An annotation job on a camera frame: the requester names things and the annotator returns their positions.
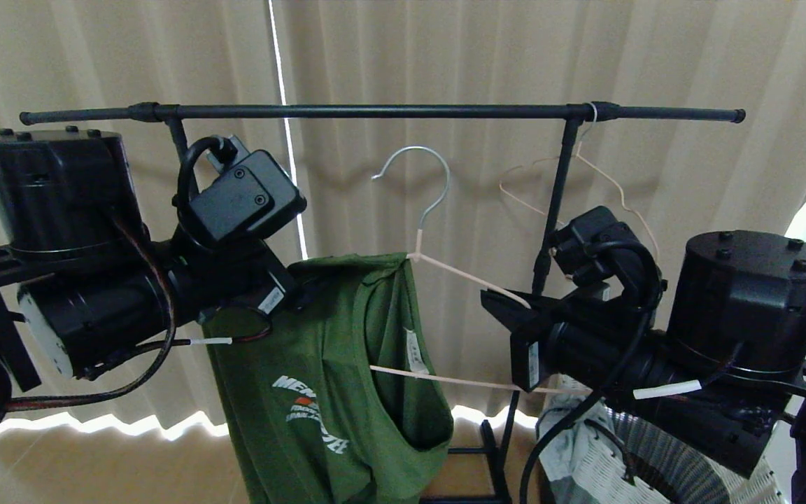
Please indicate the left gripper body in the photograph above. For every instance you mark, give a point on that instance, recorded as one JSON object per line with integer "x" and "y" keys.
{"x": 228, "y": 280}

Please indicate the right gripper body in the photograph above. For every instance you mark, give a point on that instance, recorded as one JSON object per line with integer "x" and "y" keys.
{"x": 578, "y": 357}

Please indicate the pale grey shorts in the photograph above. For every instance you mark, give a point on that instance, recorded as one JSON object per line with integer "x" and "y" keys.
{"x": 564, "y": 434}

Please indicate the green printed shirt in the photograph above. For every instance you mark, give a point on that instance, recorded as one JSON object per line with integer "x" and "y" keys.
{"x": 319, "y": 364}

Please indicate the pink clothes hanger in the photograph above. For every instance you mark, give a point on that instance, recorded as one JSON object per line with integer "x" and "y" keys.
{"x": 599, "y": 173}
{"x": 473, "y": 279}

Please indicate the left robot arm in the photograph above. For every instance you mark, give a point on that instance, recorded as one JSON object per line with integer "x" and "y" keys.
{"x": 74, "y": 189}

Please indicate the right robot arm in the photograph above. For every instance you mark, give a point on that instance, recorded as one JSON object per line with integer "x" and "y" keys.
{"x": 753, "y": 301}

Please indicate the white laundry basket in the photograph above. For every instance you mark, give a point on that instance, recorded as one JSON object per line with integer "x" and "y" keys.
{"x": 592, "y": 483}

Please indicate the black clothes rack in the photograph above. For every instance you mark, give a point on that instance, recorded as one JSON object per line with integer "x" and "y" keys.
{"x": 375, "y": 111}

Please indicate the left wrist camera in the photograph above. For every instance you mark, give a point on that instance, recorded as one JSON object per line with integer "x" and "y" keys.
{"x": 242, "y": 199}

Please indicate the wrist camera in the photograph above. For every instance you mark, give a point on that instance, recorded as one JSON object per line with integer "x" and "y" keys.
{"x": 595, "y": 252}
{"x": 242, "y": 199}

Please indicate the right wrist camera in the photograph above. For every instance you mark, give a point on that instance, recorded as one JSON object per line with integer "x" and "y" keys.
{"x": 595, "y": 252}

